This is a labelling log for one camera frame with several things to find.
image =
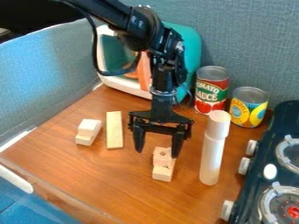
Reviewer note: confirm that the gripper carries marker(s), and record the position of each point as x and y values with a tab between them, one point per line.
162	112

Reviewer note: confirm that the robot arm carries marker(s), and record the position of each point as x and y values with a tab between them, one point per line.
132	26

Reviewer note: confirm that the wooden block with hole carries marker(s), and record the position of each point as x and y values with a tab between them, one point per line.
162	167

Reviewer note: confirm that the flat wooden plank block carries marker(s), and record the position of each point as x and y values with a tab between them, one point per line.
114	129

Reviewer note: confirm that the tall wooden cylinder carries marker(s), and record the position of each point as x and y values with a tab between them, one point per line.
214	145

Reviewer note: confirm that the small stepped wooden block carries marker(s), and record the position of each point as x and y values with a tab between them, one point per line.
88	131

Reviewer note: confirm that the red can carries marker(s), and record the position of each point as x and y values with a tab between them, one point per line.
211	90

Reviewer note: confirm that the toy microwave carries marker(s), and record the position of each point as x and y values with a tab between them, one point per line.
117	67

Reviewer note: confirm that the yellow can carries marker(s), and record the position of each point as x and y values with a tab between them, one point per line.
248	107

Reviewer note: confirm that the toy stove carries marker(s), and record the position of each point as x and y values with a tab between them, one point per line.
268	169

